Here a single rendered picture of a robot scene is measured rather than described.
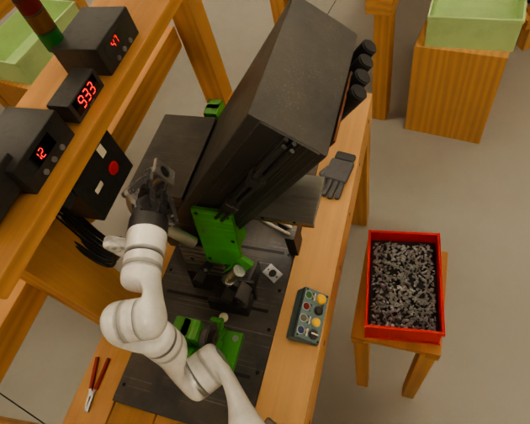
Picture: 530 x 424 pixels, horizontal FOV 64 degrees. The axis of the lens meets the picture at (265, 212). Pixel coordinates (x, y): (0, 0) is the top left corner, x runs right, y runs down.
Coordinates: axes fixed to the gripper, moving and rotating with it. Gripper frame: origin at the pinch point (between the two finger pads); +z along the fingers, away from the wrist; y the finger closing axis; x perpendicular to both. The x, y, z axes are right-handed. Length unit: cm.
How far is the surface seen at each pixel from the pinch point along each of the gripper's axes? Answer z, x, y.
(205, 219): 5.9, 5.5, -22.4
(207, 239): 5.1, 10.3, -28.8
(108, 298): -2, 45, -27
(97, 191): 4.7, 17.4, 1.9
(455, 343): 9, -22, -168
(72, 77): 22.3, 9.8, 18.8
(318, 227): 21, -8, -63
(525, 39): 191, -121, -182
